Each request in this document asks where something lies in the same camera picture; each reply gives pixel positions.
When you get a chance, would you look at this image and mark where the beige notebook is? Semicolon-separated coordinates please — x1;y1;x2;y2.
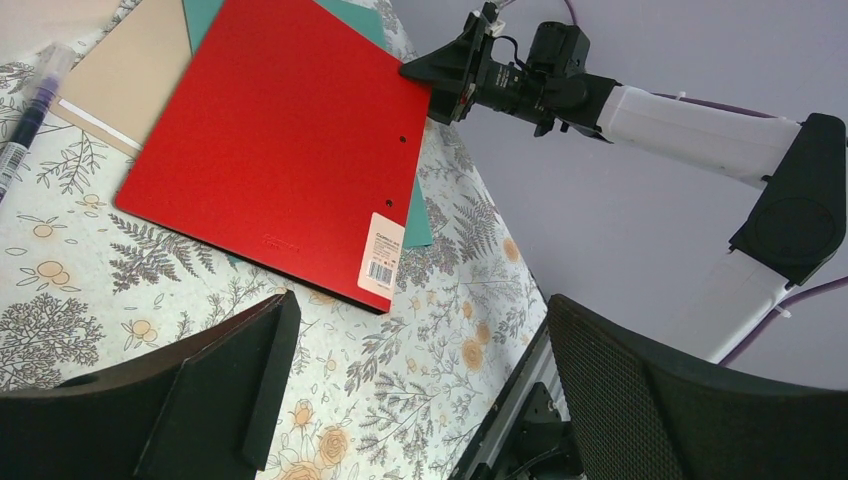
51;0;191;157

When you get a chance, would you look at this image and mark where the blue pen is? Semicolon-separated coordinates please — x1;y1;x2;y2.
1;43;76;199

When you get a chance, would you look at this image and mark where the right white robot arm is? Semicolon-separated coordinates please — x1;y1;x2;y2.
399;1;847;364

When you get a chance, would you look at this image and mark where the floral table mat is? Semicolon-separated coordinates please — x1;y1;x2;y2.
0;0;551;480

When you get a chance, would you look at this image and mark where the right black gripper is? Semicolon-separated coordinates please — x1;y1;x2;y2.
399;3;619;140

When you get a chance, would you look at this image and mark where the teal folder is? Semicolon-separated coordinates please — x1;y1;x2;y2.
182;0;433;249

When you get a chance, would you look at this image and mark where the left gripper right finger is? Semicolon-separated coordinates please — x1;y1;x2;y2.
546;294;847;479

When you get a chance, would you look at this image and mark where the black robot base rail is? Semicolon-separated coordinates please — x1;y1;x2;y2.
448;320;586;479

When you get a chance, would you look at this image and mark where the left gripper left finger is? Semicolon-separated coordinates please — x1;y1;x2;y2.
1;292;301;479

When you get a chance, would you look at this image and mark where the red ring binder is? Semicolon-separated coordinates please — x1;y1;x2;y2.
115;1;430;313

